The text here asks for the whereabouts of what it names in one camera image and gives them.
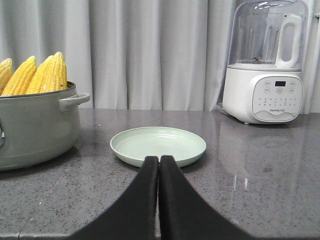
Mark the green electric cooking pot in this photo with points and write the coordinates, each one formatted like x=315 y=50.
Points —
x=35 y=128

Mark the white blender appliance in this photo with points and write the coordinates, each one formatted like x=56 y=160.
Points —
x=263 y=76

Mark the grey curtain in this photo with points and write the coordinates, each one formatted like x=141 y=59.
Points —
x=128 y=54

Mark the light green plate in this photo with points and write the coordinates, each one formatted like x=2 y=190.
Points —
x=133 y=145

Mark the yellow corn cob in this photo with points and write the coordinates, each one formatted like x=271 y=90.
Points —
x=6 y=71
x=21 y=78
x=55 y=73
x=41 y=81

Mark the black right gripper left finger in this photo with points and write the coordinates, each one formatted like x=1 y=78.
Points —
x=132 y=215

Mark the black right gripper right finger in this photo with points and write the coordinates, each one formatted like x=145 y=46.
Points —
x=184 y=215

